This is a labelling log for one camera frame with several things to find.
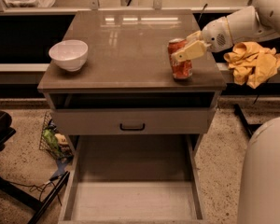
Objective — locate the white ceramic bowl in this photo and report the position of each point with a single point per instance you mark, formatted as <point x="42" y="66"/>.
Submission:
<point x="69" y="55"/>

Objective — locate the black drawer handle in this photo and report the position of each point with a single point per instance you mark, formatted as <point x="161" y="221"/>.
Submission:
<point x="132" y="128"/>

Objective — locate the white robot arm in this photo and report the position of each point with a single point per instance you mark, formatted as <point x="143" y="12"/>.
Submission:
<point x="259" y="199"/>

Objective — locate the red coke can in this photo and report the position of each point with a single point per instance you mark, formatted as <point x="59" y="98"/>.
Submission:
<point x="181" y="70"/>

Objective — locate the black office chair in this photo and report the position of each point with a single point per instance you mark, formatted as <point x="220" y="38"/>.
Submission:
<point x="0" y="131"/>

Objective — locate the black floor stand right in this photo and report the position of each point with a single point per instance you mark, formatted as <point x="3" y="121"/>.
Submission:
<point x="249" y="127"/>

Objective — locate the wire basket with snacks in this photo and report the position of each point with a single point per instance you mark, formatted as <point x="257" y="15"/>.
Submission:
<point x="53" y="141"/>

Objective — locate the black metal stand leg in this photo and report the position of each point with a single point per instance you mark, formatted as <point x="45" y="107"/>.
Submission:
<point x="37" y="205"/>

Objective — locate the closed grey top drawer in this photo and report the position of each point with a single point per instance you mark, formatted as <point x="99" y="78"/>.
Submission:
<point x="158" y="121"/>

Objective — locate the grey drawer cabinet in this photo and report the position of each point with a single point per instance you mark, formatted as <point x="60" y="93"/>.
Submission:
<point x="128" y="65"/>

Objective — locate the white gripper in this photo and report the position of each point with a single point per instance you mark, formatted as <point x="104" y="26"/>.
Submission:
<point x="215" y="36"/>

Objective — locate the open grey middle drawer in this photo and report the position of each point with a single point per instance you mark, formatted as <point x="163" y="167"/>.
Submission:
<point x="133" y="179"/>

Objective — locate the yellow crumpled cloth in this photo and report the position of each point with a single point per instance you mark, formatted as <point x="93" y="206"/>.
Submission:
<point x="252" y="64"/>

